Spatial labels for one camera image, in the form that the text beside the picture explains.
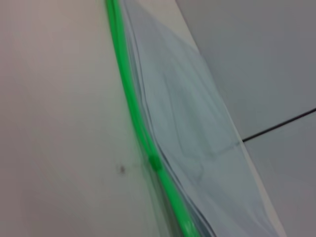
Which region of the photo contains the clear green-zip document bag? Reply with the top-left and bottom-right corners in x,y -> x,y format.
105,0 -> 289,237

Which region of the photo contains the green zipper slider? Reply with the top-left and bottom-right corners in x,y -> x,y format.
147,155 -> 163,173

